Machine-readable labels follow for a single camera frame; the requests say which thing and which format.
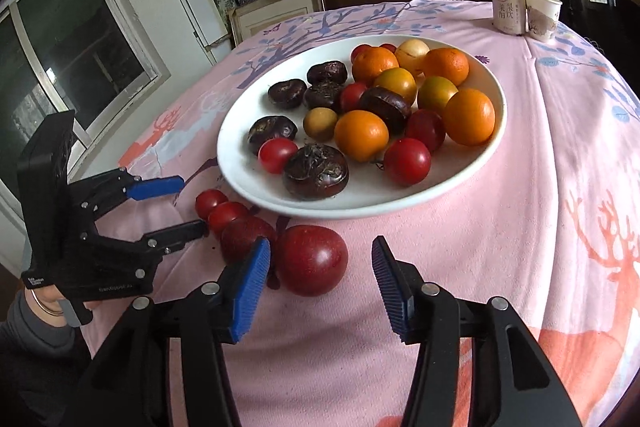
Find red cherry tomato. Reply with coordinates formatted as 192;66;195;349
383;138;432;186
258;138;298;174

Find large dark water chestnut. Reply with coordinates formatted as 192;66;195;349
246;115;298;156

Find orange kumquat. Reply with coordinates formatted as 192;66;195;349
373;67;418;106

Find orange tangerine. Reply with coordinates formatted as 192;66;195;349
422;46;470;87

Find person left hand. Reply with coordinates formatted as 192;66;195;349
24;285;67;327

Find large red plum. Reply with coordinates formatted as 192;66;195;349
274;225;349;297

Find white ceramic plate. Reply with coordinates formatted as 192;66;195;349
217;36;506;220

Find red cherry tomato front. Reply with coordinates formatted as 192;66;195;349
383;138;432;186

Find pink deer print tablecloth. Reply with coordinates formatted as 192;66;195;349
99;0;639;426

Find framed picture leaning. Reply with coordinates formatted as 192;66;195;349
229;0;324;46

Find pink drink can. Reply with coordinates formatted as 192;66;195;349
491;0;526;36

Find white paper cup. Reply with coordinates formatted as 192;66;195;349
525;0;562;42

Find window with white frame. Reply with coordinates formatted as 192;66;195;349
1;0;169;215

